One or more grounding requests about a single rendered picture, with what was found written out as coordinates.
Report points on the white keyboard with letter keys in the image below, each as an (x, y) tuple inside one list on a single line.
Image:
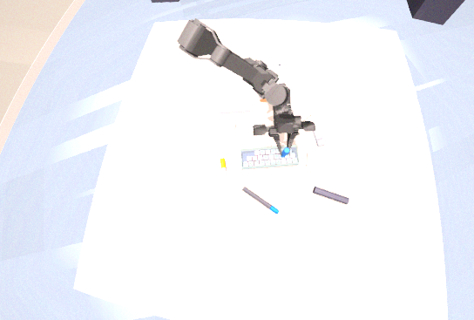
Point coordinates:
[(263, 157)]

